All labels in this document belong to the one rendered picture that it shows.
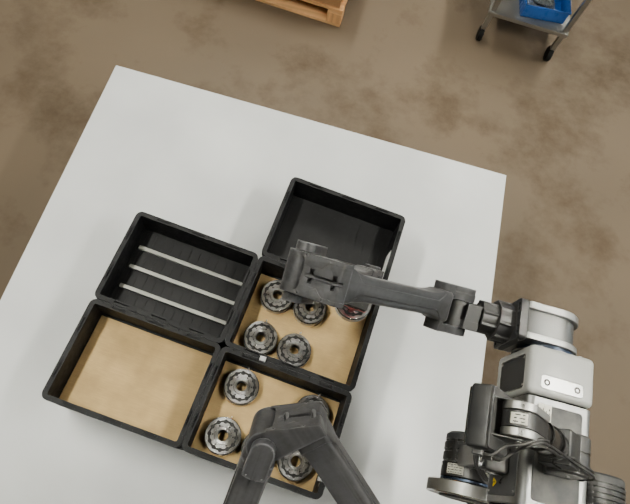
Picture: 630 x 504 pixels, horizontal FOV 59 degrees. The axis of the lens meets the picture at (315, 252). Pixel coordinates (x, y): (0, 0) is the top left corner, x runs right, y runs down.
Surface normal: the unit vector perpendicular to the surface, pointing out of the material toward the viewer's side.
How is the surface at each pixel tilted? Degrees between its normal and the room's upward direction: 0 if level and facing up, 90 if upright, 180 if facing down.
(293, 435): 38
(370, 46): 0
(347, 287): 45
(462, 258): 0
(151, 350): 0
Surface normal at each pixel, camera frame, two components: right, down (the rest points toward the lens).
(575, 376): 0.13, -0.37
